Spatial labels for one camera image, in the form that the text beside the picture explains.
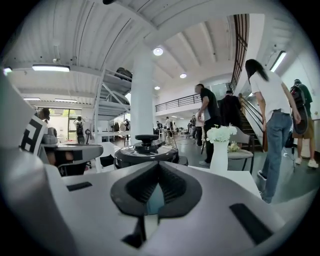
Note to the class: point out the black round pot lid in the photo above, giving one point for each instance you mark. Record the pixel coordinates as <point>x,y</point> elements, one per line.
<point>140,155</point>

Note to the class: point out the dark staircase with railing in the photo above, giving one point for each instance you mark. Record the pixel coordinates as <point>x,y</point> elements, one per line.
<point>250,125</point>

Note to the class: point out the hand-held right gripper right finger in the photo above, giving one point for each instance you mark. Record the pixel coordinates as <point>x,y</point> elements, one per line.
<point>212,212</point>

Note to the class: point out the white round column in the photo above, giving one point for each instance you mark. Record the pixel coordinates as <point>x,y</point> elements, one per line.
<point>142,100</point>

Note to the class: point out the grey cushioned chair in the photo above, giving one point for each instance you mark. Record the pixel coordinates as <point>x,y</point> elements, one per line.
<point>243,140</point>

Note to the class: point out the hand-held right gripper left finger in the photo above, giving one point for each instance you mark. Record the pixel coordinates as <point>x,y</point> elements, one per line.
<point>100,200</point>

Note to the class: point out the black cloth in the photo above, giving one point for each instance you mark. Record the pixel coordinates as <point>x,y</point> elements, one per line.
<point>107,161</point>

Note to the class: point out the long ceiling light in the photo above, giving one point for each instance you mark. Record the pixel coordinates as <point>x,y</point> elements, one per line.
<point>50,68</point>
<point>278,61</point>

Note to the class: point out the white vase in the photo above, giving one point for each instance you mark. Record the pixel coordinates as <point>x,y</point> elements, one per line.
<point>219,157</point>

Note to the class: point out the black suitcase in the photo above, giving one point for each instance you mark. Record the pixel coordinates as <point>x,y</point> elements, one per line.
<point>123,73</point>

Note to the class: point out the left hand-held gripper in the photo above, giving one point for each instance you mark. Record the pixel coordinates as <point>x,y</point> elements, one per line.
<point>31,136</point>

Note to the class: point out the person's left hand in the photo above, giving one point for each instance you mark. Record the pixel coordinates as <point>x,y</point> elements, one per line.
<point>68,156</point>

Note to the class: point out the white power adapter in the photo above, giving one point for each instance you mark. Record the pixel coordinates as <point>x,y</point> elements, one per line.
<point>285,155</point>

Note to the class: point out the round ceiling downlight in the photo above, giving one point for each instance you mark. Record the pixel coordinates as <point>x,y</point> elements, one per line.
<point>158,51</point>
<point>183,75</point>
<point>157,87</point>

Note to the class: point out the small pale flower bouquet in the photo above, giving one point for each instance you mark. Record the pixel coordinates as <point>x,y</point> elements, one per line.
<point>233,147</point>

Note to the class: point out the person's white shirt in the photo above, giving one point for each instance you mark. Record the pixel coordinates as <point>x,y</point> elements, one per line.
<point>12,112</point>

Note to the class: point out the black mezzanine railing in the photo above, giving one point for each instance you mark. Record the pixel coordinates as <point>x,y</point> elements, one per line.
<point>178,102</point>

